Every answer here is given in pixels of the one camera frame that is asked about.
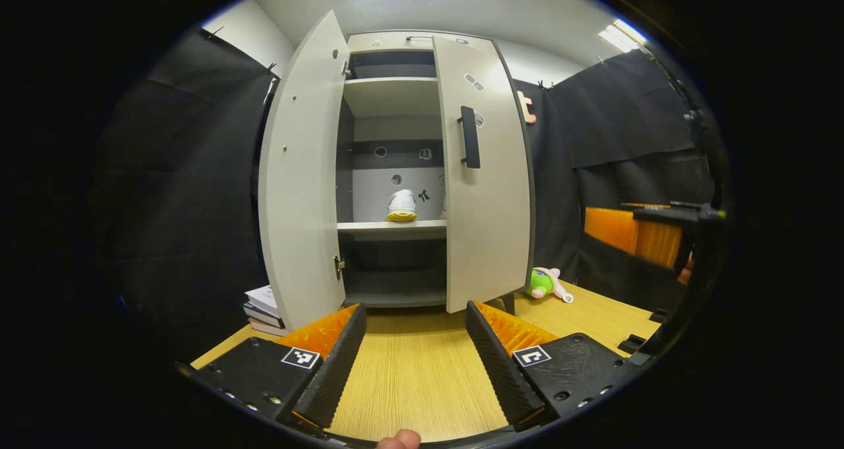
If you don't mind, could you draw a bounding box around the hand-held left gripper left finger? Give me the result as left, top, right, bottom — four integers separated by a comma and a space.
191, 303, 367, 430

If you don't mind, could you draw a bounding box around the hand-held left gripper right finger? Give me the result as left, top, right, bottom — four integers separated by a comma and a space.
466, 300, 637, 432

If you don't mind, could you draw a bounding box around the grey shoe cabinet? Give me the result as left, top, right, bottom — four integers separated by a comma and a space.
258, 9, 536, 331

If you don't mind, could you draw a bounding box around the light grey cabinet door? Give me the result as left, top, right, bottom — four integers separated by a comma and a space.
258, 9, 351, 331
432, 34, 533, 314

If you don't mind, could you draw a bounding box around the white canvas shoe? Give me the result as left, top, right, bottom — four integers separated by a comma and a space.
386, 189, 419, 223

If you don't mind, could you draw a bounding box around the white cabinet shelf board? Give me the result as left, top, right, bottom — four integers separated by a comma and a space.
337, 220, 448, 241
343, 76, 439, 118

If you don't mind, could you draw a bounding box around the brown cover book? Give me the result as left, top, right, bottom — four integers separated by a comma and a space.
243, 307, 289, 336

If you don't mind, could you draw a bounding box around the green and pink plush toy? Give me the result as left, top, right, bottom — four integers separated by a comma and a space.
527, 267, 574, 303

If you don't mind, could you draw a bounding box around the small ceiling light panel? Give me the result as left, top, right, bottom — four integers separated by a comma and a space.
598, 19, 650, 53

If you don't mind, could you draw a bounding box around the black backdrop cloth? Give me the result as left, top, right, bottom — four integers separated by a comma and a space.
92, 27, 726, 364

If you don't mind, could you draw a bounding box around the black door handle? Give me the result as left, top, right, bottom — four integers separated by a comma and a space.
458, 105, 481, 169

